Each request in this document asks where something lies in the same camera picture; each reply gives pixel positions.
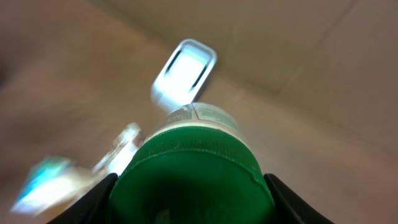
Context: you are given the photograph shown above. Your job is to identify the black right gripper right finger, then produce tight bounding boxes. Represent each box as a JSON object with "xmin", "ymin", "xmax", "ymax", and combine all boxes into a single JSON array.
[{"xmin": 264, "ymin": 174, "xmax": 333, "ymax": 224}]

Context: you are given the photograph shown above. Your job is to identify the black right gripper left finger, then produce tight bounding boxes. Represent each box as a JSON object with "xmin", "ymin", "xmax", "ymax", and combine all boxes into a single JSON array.
[{"xmin": 48, "ymin": 173, "xmax": 119, "ymax": 224}]

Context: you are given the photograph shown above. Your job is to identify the clear brown bread bag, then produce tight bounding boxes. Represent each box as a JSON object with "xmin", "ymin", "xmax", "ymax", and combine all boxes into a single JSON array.
[{"xmin": 92, "ymin": 123, "xmax": 145, "ymax": 175}]

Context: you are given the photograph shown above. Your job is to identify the green lid jar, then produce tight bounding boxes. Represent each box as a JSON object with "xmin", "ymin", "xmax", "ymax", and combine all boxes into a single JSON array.
[{"xmin": 106, "ymin": 103, "xmax": 276, "ymax": 223}]

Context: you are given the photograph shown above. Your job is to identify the white barcode scanner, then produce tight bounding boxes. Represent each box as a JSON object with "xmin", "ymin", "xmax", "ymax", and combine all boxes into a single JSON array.
[{"xmin": 150, "ymin": 39, "xmax": 218, "ymax": 111}]

